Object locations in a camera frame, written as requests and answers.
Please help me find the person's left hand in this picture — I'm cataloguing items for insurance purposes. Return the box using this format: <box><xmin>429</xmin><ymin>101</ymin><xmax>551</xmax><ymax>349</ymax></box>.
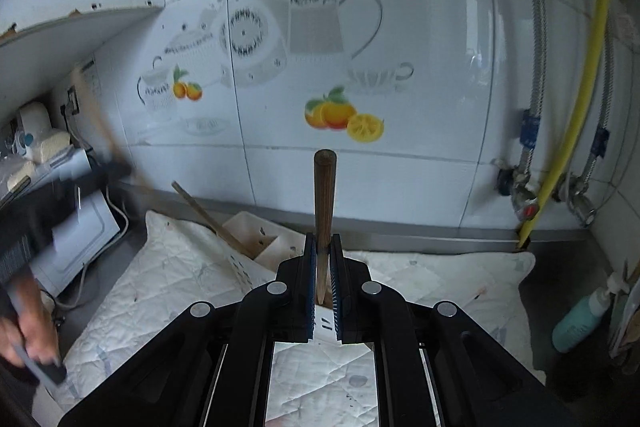
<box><xmin>1</xmin><ymin>271</ymin><xmax>61</xmax><ymax>367</ymax></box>

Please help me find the beige house-shaped utensil holder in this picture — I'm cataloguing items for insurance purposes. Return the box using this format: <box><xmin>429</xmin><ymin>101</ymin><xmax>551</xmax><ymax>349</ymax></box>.
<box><xmin>219</xmin><ymin>210</ymin><xmax>377</xmax><ymax>348</ymax></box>

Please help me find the white microwave oven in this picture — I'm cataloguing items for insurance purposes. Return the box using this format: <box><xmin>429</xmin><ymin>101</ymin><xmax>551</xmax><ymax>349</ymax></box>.
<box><xmin>1</xmin><ymin>147</ymin><xmax>119</xmax><ymax>296</ymax></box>

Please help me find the white quilted mat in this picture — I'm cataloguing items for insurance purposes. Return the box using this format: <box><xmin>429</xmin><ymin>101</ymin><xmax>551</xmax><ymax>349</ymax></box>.
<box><xmin>53</xmin><ymin>211</ymin><xmax>544</xmax><ymax>426</ymax></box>

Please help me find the red water valve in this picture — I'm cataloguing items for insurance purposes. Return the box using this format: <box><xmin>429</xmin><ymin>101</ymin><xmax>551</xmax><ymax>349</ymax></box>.
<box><xmin>511</xmin><ymin>188</ymin><xmax>540</xmax><ymax>222</ymax></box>

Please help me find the teal soap bottle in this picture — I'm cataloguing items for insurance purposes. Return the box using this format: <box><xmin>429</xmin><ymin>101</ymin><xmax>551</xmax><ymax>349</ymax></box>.
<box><xmin>551</xmin><ymin>273</ymin><xmax>629</xmax><ymax>353</ymax></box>

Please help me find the yellow gas pipe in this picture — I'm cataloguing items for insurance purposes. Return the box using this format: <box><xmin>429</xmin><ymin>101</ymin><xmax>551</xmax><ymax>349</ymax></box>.
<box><xmin>516</xmin><ymin>0</ymin><xmax>610</xmax><ymax>251</ymax></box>

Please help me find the wall power socket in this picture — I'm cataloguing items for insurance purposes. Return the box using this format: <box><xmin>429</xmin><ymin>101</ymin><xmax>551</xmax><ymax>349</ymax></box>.
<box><xmin>65</xmin><ymin>86</ymin><xmax>79</xmax><ymax>116</ymax></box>

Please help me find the braided metal hose left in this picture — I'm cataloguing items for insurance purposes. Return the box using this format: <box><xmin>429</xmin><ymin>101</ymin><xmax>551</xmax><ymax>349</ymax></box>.
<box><xmin>494</xmin><ymin>0</ymin><xmax>549</xmax><ymax>208</ymax></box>

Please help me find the braided metal hose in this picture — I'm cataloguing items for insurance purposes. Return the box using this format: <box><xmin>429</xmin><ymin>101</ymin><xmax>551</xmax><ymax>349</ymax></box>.
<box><xmin>494</xmin><ymin>0</ymin><xmax>549</xmax><ymax>208</ymax></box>
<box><xmin>560</xmin><ymin>20</ymin><xmax>616</xmax><ymax>228</ymax></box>

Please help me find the braided metal hose right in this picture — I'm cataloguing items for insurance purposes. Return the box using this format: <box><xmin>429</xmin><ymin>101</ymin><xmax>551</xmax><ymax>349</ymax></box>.
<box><xmin>560</xmin><ymin>20</ymin><xmax>616</xmax><ymax>228</ymax></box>

